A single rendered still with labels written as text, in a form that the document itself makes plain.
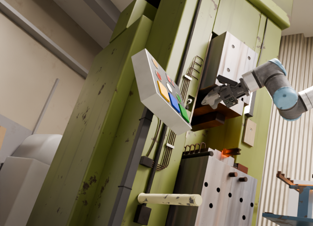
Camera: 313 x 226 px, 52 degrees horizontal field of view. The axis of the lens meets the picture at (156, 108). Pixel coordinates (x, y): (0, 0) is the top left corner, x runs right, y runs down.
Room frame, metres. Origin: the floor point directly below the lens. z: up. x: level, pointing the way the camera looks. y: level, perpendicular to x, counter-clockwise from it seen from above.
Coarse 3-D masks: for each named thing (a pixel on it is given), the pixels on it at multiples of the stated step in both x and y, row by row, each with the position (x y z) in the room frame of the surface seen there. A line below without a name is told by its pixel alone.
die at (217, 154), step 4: (204, 148) 1.71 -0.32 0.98; (208, 148) 1.68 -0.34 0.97; (188, 152) 1.83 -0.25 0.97; (192, 152) 1.80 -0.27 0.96; (196, 152) 1.77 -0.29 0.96; (216, 152) 1.70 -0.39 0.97; (220, 152) 1.72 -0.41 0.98; (212, 156) 1.69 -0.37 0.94; (216, 156) 1.71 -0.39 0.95; (220, 156) 1.72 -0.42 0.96; (224, 156) 1.73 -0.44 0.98; (220, 160) 1.72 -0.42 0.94; (224, 160) 1.73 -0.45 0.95; (228, 160) 1.75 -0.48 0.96; (232, 160) 1.76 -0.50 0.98; (228, 164) 1.75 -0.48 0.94; (232, 164) 1.77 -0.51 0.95
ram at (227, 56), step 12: (228, 36) 1.66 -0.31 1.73; (216, 48) 1.71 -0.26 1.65; (228, 48) 1.67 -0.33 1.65; (240, 48) 1.72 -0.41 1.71; (216, 60) 1.69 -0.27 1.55; (228, 60) 1.68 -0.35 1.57; (240, 60) 1.73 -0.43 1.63; (252, 60) 1.77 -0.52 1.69; (204, 72) 1.77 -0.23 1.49; (216, 72) 1.67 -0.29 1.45; (228, 72) 1.69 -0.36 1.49; (240, 72) 1.73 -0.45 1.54; (204, 84) 1.74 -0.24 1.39; (216, 84) 1.66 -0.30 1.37
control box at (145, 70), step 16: (144, 48) 1.25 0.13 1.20; (144, 64) 1.23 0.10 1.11; (144, 80) 1.21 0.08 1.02; (160, 80) 1.25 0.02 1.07; (144, 96) 1.19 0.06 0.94; (160, 96) 1.19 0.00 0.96; (176, 96) 1.40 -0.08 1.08; (160, 112) 1.28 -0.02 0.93; (176, 112) 1.30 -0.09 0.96; (176, 128) 1.41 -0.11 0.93
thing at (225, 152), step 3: (225, 150) 1.71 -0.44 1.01; (228, 150) 1.70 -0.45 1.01; (231, 150) 1.68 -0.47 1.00; (234, 150) 1.66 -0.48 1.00; (237, 150) 1.65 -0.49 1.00; (240, 150) 1.65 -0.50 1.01; (222, 153) 1.72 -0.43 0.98; (225, 153) 1.71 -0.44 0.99; (228, 153) 1.69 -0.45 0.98; (231, 153) 1.67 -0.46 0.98; (234, 153) 1.66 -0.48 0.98; (237, 153) 1.65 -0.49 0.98; (240, 153) 1.65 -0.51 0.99; (228, 156) 1.73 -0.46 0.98
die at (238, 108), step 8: (200, 96) 1.84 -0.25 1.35; (200, 104) 1.82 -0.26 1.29; (208, 104) 1.75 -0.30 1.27; (224, 104) 1.70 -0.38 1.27; (240, 104) 1.76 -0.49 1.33; (200, 112) 1.89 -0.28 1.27; (208, 112) 1.86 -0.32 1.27; (224, 112) 1.79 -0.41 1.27; (232, 112) 1.76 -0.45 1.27; (240, 112) 1.76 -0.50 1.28
